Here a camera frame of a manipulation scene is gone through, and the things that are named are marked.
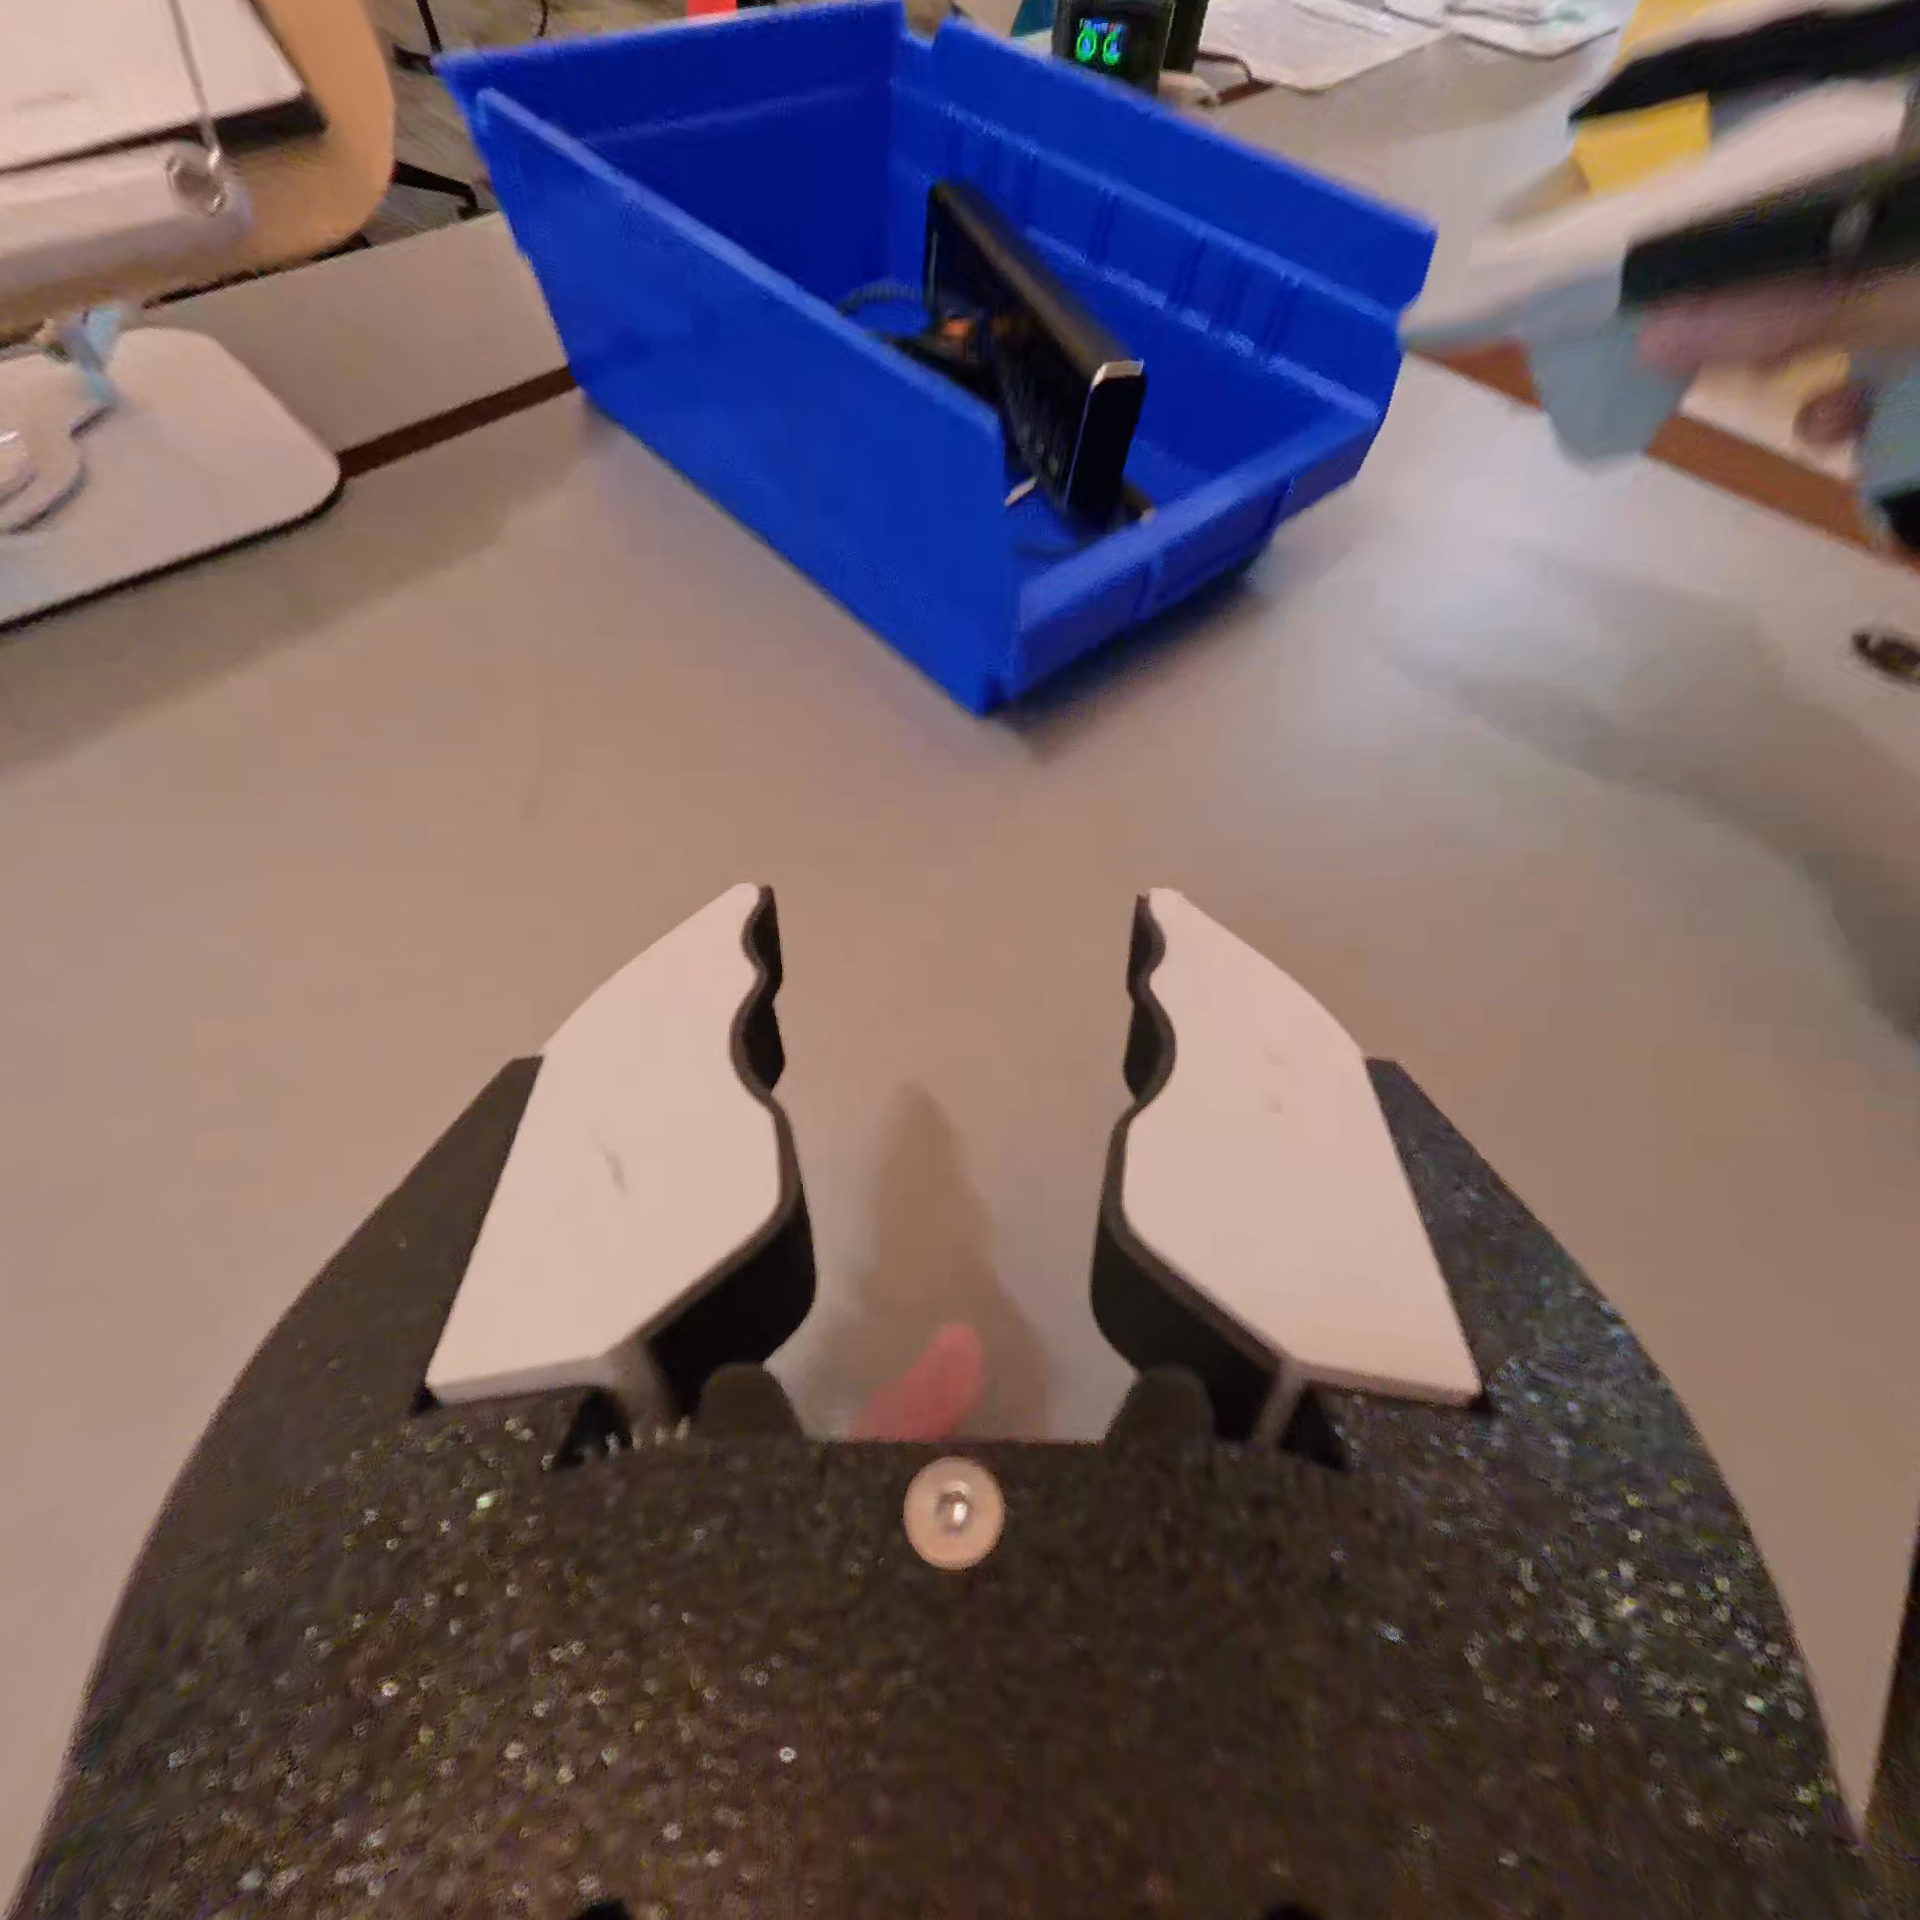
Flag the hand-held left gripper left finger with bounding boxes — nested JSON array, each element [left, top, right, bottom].
[[425, 880, 820, 1413]]

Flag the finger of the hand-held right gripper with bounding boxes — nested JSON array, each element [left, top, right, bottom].
[[1406, 186, 1700, 460]]

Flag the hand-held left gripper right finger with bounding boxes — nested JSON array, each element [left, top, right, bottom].
[[1091, 885, 1487, 1444]]

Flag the black power bank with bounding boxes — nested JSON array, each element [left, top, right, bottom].
[[918, 180, 1153, 528]]

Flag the blue plastic bin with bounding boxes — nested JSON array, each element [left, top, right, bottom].
[[435, 0, 1440, 719]]

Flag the grey desk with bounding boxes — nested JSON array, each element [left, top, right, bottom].
[[0, 209, 1920, 1861]]

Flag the person's right hand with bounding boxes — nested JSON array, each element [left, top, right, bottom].
[[1640, 284, 1900, 447]]

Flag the yellow sticky note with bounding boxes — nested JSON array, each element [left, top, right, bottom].
[[1573, 94, 1714, 193]]

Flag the white paper sheets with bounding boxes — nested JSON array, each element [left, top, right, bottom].
[[1200, 0, 1640, 95]]

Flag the white stand base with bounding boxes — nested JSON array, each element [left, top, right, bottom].
[[0, 326, 344, 629]]

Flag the black cable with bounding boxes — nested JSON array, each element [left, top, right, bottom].
[[838, 274, 965, 366]]

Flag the ring-bound instruction cards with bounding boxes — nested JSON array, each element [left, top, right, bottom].
[[0, 0, 394, 309]]

